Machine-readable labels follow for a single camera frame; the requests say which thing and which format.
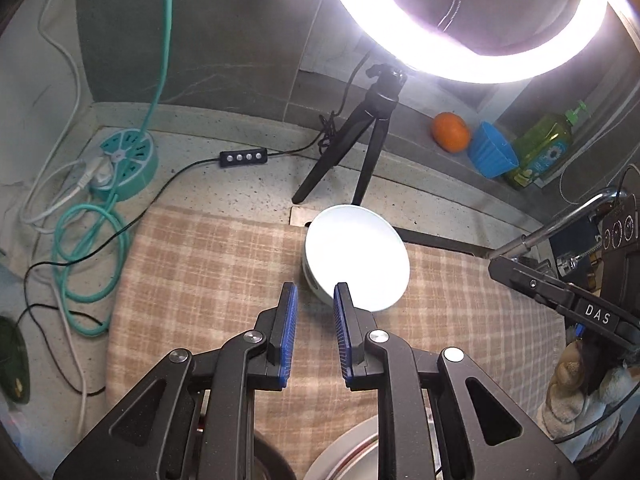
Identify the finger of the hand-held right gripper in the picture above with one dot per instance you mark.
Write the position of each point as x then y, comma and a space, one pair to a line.
530, 280

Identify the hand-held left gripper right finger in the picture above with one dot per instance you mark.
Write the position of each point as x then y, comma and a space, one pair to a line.
343, 335

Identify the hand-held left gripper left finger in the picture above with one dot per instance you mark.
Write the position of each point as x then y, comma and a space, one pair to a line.
289, 335

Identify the pale green bowl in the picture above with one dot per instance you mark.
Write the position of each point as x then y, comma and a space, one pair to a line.
357, 255

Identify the floral white plate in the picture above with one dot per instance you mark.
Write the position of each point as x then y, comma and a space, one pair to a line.
345, 455

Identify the person's right hand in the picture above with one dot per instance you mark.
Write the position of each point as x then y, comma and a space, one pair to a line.
565, 375

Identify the chrome faucet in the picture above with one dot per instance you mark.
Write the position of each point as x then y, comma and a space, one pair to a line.
550, 227

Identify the plaid cloth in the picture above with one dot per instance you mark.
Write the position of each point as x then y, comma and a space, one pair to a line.
200, 280

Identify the green dish soap bottle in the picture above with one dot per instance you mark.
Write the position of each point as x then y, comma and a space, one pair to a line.
545, 150

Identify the blue fluted cup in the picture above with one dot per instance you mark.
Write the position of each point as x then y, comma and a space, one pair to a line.
492, 152

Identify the orange fruit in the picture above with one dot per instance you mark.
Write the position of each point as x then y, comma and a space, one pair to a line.
451, 132

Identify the black inline remote control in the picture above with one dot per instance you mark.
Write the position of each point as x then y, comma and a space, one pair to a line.
243, 157

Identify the black tripod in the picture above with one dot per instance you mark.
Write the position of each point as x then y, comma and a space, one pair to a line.
372, 125

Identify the dark green plastic item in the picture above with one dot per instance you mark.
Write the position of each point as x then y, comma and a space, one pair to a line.
12, 360

